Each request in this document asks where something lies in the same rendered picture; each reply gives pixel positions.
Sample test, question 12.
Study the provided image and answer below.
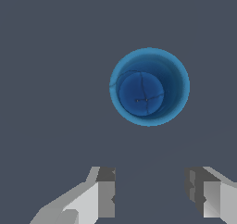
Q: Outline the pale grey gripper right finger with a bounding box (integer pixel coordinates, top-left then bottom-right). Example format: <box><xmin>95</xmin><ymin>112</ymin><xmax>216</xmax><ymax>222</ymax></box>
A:
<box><xmin>184</xmin><ymin>166</ymin><xmax>237</xmax><ymax>224</ymax></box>

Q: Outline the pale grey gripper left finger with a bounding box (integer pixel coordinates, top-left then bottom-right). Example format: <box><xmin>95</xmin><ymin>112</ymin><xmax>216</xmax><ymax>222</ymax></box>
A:
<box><xmin>30</xmin><ymin>166</ymin><xmax>117</xmax><ymax>224</ymax></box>

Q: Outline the blue cup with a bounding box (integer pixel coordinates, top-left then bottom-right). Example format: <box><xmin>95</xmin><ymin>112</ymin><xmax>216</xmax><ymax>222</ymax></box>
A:
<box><xmin>108</xmin><ymin>47</ymin><xmax>191</xmax><ymax>128</ymax></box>

